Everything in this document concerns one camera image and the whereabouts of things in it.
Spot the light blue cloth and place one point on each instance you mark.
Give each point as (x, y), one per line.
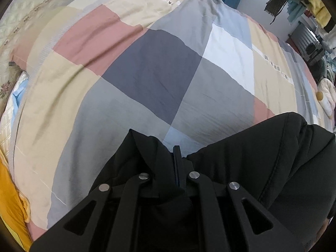
(20, 92)

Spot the pink beige pillow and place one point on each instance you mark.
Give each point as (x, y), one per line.
(34, 39)

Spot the cream quilted headboard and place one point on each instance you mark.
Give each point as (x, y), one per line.
(39, 2)

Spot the dark plaid scarf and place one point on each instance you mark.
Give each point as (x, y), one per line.
(278, 2)

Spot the yellow fleece jacket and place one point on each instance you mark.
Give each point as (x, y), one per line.
(320, 8)

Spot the teal hanging garment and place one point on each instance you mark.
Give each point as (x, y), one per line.
(296, 10)

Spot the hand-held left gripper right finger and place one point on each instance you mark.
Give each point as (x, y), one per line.
(183, 178)

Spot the black puffer jacket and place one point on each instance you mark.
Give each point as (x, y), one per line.
(262, 162)

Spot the patchwork checked quilt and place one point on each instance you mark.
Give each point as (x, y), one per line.
(157, 71)

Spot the cream quilted mattress cover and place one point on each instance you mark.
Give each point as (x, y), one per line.
(9, 131)

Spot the cream plush blanket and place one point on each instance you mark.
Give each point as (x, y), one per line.
(329, 85)

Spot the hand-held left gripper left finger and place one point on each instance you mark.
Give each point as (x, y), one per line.
(175, 162)

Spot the yellow crown print pillow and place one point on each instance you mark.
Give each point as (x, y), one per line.
(10, 202)

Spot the grey suitcase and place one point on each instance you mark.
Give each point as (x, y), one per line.
(302, 39)

